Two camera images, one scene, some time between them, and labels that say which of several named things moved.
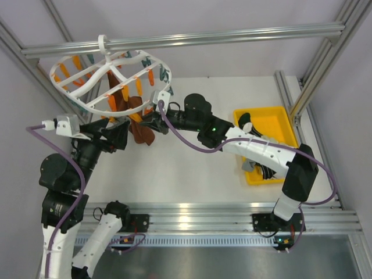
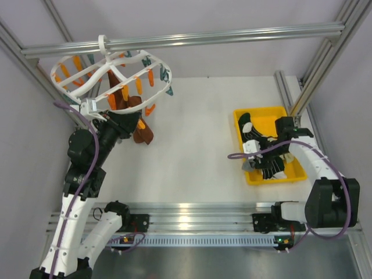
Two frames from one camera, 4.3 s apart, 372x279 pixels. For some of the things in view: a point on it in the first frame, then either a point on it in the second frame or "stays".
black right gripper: [158, 122] -> [264, 156]
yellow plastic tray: [273, 122] stays
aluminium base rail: [226, 217] stays
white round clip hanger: [107, 83] stays
